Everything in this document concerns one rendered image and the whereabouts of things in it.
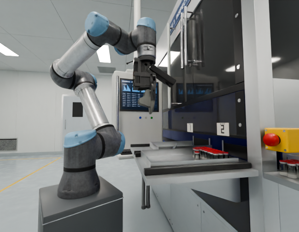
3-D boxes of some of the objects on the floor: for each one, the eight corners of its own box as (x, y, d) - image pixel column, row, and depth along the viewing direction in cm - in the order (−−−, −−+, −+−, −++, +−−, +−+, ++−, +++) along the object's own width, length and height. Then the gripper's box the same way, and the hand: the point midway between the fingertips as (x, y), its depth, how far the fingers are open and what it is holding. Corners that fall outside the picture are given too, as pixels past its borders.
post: (273, 416, 54) (249, -120, 66) (292, 451, 48) (261, -144, 60) (258, 423, 53) (235, -125, 64) (275, 460, 47) (247, -150, 59)
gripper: (132, 63, 63) (132, 114, 61) (134, 53, 54) (134, 113, 53) (153, 65, 64) (153, 114, 63) (158, 55, 55) (158, 113, 54)
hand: (152, 111), depth 59 cm, fingers closed
